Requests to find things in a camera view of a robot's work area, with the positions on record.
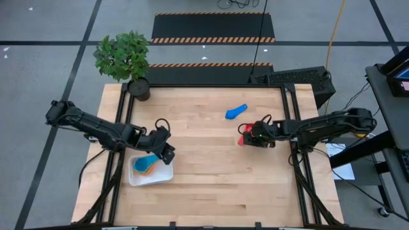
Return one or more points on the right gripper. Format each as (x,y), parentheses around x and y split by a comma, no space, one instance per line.
(263,135)

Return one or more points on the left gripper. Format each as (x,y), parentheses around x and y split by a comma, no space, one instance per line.
(158,140)

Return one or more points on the red measuring cup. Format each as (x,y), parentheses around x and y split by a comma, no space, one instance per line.
(248,128)

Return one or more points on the teal measuring cup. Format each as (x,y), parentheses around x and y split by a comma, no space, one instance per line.
(145,163)

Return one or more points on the orange measuring cup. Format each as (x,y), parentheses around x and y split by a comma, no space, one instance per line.
(149,171)

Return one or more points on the white plastic basket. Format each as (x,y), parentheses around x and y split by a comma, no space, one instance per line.
(161,174)

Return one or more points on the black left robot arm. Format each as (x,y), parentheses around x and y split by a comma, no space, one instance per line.
(96,129)

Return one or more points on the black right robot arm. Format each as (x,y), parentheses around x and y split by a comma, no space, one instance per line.
(319,126)

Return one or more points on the small blue measuring cup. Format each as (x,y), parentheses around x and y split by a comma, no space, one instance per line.
(230,114)

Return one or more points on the black plant pot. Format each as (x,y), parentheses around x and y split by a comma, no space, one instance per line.
(139,89)

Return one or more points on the narrow black hazard-striped mat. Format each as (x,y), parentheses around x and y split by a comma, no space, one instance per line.
(207,75)

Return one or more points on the white paper sheet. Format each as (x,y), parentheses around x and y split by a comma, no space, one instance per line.
(346,171)

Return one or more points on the green leafy plant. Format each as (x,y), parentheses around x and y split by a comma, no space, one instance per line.
(121,56)

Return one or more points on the wide black hazard-striped mat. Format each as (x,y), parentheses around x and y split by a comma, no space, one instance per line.
(212,27)

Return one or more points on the black side desk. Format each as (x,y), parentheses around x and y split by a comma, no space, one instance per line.
(383,105)

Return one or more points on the black laptop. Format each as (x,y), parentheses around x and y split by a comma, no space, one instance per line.
(393,62)

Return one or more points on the black metal rig frame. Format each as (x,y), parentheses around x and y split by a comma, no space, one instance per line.
(207,85)

